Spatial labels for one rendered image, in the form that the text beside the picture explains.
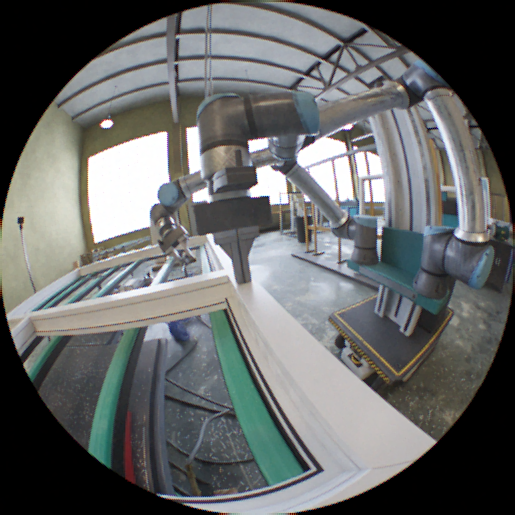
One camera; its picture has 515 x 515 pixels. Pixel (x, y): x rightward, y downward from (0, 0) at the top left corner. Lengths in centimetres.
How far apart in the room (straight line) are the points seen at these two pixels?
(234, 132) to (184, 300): 34
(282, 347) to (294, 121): 31
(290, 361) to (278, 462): 11
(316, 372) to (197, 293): 30
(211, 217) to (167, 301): 22
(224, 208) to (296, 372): 24
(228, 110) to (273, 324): 32
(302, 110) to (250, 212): 19
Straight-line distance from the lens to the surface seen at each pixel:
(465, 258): 65
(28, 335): 84
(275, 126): 29
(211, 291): 37
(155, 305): 40
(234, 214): 27
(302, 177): 91
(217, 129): 29
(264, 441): 20
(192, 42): 840
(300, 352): 16
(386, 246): 106
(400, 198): 107
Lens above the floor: 106
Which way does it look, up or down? 16 degrees down
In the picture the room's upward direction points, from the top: 8 degrees counter-clockwise
